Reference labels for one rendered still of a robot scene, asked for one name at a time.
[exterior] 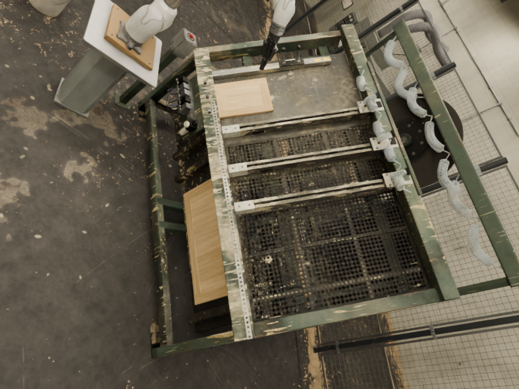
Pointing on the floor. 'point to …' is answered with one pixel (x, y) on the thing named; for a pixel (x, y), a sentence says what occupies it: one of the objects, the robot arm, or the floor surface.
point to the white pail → (49, 6)
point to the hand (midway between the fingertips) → (262, 64)
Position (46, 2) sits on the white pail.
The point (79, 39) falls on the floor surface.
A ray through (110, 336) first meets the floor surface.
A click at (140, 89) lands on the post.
